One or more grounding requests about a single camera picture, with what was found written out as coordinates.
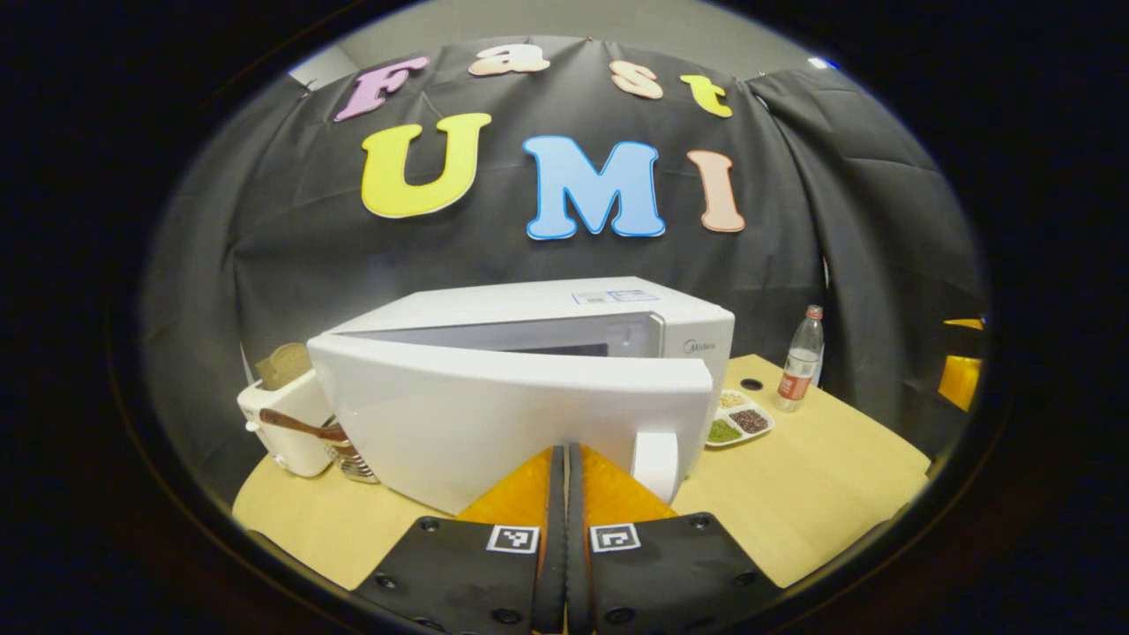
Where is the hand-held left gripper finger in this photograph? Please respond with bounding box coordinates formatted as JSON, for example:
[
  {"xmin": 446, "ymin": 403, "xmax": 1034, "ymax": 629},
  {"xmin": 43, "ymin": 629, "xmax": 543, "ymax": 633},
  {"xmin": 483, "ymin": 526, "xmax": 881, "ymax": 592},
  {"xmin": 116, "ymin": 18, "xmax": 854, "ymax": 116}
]
[
  {"xmin": 567, "ymin": 441, "xmax": 781, "ymax": 635},
  {"xmin": 353, "ymin": 444, "xmax": 567, "ymax": 635}
]

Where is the white microwave oven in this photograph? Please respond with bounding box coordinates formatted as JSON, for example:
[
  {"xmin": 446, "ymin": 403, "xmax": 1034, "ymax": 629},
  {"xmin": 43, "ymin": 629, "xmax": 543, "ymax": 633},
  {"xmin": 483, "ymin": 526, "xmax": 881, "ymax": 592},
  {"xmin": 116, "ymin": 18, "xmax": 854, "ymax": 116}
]
[{"xmin": 306, "ymin": 276, "xmax": 736, "ymax": 517}]

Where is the clear bottle with red label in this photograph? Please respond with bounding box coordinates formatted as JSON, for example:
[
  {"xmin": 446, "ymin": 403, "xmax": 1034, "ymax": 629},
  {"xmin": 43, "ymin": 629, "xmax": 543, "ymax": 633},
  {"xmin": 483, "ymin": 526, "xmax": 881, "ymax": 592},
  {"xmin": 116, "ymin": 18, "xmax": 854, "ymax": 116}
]
[{"xmin": 775, "ymin": 305, "xmax": 826, "ymax": 414}]

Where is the black backdrop cloth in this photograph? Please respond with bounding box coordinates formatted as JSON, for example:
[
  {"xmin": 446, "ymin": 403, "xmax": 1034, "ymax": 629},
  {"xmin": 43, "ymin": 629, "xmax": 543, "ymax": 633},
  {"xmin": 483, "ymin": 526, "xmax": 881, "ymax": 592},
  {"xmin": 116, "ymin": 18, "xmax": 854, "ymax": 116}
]
[{"xmin": 141, "ymin": 35, "xmax": 989, "ymax": 504}]

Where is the white divided dish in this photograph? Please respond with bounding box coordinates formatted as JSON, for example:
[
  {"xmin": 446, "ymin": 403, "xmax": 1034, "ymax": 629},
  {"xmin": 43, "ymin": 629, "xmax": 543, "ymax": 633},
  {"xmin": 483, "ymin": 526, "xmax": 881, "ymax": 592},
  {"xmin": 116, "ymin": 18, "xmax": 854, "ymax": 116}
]
[{"xmin": 704, "ymin": 388, "xmax": 776, "ymax": 449}]

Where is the white toaster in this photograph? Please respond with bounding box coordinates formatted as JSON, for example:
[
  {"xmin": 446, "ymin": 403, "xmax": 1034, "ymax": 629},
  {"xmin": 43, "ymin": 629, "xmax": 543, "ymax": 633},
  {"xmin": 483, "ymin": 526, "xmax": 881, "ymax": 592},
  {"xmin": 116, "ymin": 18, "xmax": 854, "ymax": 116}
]
[{"xmin": 236, "ymin": 366, "xmax": 336, "ymax": 479}]

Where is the brown bread slice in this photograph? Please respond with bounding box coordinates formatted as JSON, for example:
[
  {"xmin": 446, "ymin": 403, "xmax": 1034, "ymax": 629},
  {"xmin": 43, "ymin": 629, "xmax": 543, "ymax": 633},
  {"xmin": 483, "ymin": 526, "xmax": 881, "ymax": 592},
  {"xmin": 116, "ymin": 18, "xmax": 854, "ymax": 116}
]
[{"xmin": 255, "ymin": 342, "xmax": 313, "ymax": 392}]

